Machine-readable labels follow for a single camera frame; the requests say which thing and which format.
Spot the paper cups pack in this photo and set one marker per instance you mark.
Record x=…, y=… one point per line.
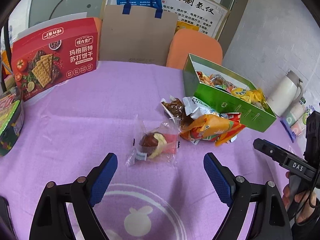
x=294, y=121

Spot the brown dried snack packet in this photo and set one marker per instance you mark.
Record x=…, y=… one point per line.
x=175, y=109

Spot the green cardboard box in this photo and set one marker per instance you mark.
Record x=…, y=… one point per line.
x=221, y=100

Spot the purple table cloth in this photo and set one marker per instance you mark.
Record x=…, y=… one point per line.
x=71, y=128

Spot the orange chair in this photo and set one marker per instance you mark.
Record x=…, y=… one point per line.
x=187, y=41
x=98, y=24

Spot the dark round snack tin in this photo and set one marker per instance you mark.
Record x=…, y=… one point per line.
x=12, y=119

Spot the brown paper bag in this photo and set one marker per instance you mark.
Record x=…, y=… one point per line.
x=136, y=34

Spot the orange green snack bag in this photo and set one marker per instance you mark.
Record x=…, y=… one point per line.
x=212, y=127

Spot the left orange chair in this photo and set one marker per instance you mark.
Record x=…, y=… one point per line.
x=98, y=24

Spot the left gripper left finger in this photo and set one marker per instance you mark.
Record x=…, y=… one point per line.
x=51, y=219

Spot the white thermos bottle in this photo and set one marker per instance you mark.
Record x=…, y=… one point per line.
x=287, y=92

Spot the white blue cartoon snack bag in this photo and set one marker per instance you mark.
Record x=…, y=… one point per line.
x=196, y=108

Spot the red cracker box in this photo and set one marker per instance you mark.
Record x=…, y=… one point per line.
x=54, y=54

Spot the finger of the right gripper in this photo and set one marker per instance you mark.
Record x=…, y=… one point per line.
x=275, y=152

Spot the yellow cake packet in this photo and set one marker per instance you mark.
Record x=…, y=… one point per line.
x=255, y=97

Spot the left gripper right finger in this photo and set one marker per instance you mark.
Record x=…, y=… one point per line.
x=270, y=219

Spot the red popcorn snack packet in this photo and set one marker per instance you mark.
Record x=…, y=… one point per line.
x=212, y=80

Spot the right orange chair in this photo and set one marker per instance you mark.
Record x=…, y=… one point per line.
x=187, y=41

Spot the wall poster chinese text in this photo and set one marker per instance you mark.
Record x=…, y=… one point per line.
x=205, y=16

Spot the right hand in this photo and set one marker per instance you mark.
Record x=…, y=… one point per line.
x=300, y=199

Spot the clear packet colourful pastry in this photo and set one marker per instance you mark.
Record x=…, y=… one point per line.
x=159, y=145

